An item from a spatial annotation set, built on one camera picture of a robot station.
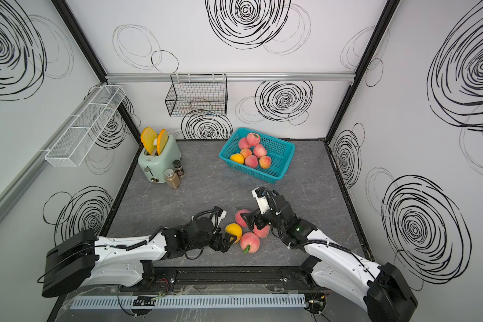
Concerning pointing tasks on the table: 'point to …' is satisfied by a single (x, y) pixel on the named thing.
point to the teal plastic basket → (280, 151)
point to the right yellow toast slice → (161, 139)
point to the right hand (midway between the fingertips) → (250, 210)
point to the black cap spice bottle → (178, 165)
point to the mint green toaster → (159, 154)
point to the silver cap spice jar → (172, 178)
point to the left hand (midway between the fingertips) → (229, 236)
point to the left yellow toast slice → (147, 136)
